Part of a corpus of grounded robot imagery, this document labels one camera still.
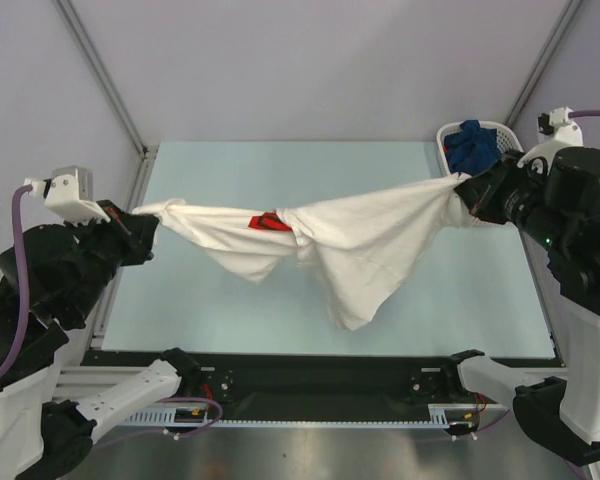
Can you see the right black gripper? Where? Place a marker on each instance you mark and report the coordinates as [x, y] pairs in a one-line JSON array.
[[485, 195]]

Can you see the right aluminium frame post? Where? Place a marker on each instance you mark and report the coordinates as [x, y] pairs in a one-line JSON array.
[[558, 34]]

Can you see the right white cable duct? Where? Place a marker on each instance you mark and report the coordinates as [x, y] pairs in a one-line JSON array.
[[456, 413]]

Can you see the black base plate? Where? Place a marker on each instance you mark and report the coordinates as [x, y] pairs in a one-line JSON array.
[[313, 388]]

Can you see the white plastic basket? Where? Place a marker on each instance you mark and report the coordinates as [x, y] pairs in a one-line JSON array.
[[506, 140]]

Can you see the left aluminium frame post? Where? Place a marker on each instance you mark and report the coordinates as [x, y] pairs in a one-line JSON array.
[[93, 61]]

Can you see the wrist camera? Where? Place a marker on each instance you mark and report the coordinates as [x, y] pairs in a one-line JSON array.
[[557, 130], [68, 193]]

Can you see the left white cable duct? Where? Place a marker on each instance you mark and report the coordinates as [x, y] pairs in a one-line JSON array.
[[170, 416]]

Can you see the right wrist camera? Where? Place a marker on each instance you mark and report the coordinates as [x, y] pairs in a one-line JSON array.
[[557, 130]]

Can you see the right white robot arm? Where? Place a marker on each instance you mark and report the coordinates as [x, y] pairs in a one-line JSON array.
[[555, 200]]

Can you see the white cable duct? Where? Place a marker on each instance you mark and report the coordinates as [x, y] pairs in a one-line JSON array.
[[170, 416], [456, 413]]

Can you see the blue t shirt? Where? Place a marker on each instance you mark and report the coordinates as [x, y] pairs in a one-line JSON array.
[[472, 150]]

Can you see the white t shirt red print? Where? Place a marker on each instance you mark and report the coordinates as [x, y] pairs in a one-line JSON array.
[[362, 248]]

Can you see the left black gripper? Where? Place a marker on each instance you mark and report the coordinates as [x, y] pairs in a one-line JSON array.
[[136, 229]]

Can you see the aluminium frame post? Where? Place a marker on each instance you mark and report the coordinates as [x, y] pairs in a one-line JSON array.
[[93, 61], [558, 34]]

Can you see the aluminium front rail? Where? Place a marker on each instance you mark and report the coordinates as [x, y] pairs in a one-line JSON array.
[[82, 381]]

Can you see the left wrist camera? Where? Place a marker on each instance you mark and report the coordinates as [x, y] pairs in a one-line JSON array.
[[68, 193]]

